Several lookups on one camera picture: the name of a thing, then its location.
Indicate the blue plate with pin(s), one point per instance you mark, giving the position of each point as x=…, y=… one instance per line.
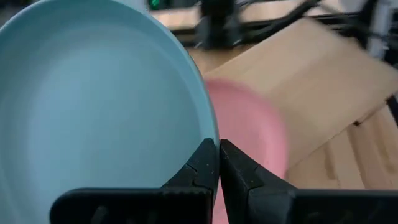
x=93, y=102

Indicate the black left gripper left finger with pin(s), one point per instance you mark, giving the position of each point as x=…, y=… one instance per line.
x=174, y=207

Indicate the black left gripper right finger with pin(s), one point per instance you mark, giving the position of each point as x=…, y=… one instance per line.
x=273, y=207

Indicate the pink plate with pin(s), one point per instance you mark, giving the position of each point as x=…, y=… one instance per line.
x=248, y=124

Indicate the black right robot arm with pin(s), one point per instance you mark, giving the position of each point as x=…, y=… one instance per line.
x=217, y=25

